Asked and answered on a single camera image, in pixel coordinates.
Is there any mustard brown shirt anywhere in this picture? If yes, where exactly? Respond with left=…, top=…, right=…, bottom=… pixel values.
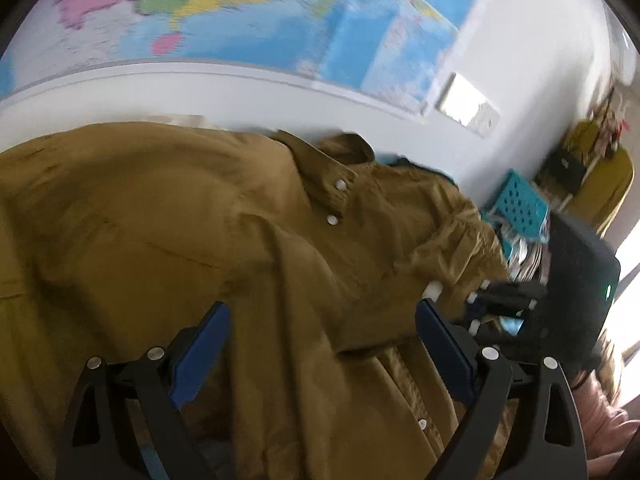
left=1, top=122, right=508, bottom=479

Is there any person's right forearm pink sleeve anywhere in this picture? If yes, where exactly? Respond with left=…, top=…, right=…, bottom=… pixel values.
left=572, top=372, right=639, bottom=479

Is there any pile of clothes by rack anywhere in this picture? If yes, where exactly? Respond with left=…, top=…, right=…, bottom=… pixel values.
left=480, top=209, right=551, bottom=285

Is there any turquoise plastic basket rack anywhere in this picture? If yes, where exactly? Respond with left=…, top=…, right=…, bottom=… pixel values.
left=480, top=169, right=550, bottom=261

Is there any yellow hanging coat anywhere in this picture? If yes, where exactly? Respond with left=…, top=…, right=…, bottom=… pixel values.
left=563, top=120, right=634, bottom=237

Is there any black handbag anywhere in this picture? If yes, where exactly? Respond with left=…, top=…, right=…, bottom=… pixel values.
left=542, top=148, right=587, bottom=194

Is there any black garment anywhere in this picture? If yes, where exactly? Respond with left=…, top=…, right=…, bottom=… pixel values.
left=387, top=156, right=458, bottom=188

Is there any white wall socket panel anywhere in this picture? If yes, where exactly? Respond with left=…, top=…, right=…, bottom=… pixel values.
left=436, top=73, right=500, bottom=138

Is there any colourful wall map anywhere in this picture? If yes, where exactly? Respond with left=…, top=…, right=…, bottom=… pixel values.
left=1, top=0, right=476, bottom=114

